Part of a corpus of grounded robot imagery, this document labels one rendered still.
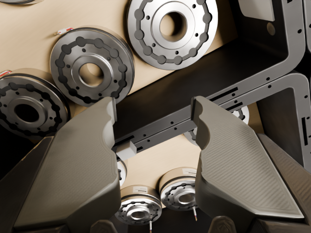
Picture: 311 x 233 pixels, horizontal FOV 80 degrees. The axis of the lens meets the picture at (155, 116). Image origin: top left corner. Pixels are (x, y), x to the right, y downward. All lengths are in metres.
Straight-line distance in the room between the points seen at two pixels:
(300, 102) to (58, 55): 0.27
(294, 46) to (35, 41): 0.29
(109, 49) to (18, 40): 0.12
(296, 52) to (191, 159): 0.25
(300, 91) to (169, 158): 0.24
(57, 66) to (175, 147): 0.23
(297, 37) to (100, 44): 0.19
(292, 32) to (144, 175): 0.33
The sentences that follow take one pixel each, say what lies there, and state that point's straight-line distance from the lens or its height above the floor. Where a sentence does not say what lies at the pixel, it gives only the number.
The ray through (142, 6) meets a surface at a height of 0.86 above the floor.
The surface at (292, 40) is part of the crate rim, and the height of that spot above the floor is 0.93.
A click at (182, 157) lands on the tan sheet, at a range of 0.37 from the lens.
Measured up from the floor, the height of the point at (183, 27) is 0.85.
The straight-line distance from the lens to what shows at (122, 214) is 0.46.
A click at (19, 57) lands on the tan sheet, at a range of 0.32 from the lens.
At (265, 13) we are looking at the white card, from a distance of 0.21.
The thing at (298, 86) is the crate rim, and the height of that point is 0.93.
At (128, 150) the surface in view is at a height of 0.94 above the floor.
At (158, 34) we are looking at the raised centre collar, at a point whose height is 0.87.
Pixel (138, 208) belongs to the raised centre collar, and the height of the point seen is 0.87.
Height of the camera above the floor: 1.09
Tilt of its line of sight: 58 degrees down
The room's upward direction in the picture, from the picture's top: 175 degrees clockwise
